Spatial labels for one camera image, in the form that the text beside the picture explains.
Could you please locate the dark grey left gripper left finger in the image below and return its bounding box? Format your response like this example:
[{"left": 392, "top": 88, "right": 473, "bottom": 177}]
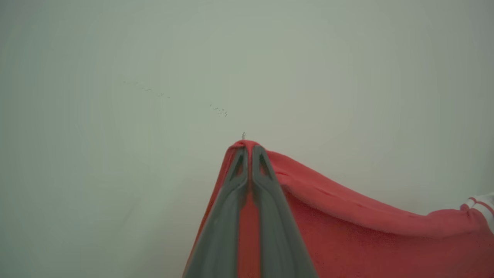
[{"left": 183, "top": 146, "right": 249, "bottom": 278}]

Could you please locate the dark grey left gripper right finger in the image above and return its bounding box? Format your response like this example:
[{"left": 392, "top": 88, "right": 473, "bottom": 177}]
[{"left": 252, "top": 145, "right": 319, "bottom": 278}]

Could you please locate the red Bulls basketball jersey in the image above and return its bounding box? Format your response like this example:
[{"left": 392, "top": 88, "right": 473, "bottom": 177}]
[{"left": 181, "top": 140, "right": 494, "bottom": 278}]

